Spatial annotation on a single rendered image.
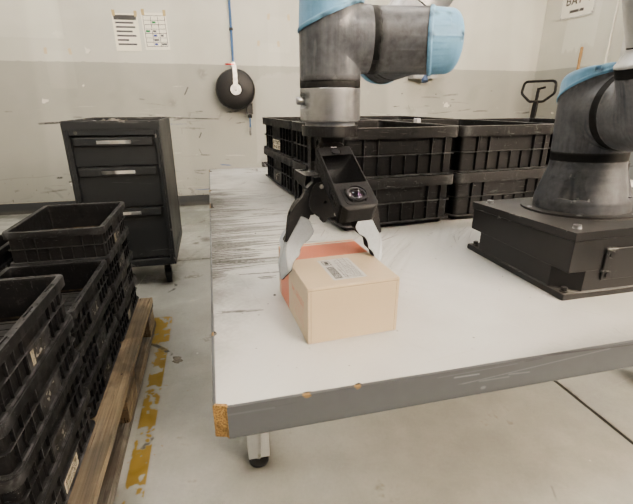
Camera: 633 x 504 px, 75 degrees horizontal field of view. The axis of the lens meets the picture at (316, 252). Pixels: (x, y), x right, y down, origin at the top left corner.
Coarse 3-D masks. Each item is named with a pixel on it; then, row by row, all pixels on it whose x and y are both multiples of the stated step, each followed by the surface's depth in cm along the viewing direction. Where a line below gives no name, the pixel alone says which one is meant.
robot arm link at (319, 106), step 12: (312, 96) 49; (324, 96) 48; (336, 96) 48; (348, 96) 49; (300, 108) 52; (312, 108) 49; (324, 108) 49; (336, 108) 49; (348, 108) 49; (312, 120) 50; (324, 120) 49; (336, 120) 49; (348, 120) 50
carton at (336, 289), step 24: (336, 240) 65; (312, 264) 55; (336, 264) 55; (360, 264) 55; (288, 288) 58; (312, 288) 48; (336, 288) 49; (360, 288) 50; (384, 288) 51; (312, 312) 49; (336, 312) 50; (360, 312) 51; (384, 312) 52; (312, 336) 50; (336, 336) 51
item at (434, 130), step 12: (360, 120) 127; (372, 120) 128; (384, 120) 126; (360, 132) 87; (372, 132) 88; (384, 132) 89; (396, 132) 90; (408, 132) 91; (420, 132) 92; (432, 132) 93; (444, 132) 94; (456, 132) 95
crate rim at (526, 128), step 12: (396, 120) 131; (408, 120) 132; (432, 120) 135; (444, 120) 136; (456, 120) 138; (468, 120) 134; (480, 120) 129; (492, 120) 126; (468, 132) 96; (480, 132) 97; (492, 132) 98; (504, 132) 99; (516, 132) 101; (528, 132) 102; (540, 132) 103; (552, 132) 104
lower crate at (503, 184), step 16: (464, 176) 100; (480, 176) 101; (496, 176) 103; (512, 176) 104; (528, 176) 106; (448, 192) 104; (464, 192) 103; (480, 192) 104; (496, 192) 106; (512, 192) 108; (528, 192) 108; (448, 208) 105; (464, 208) 104
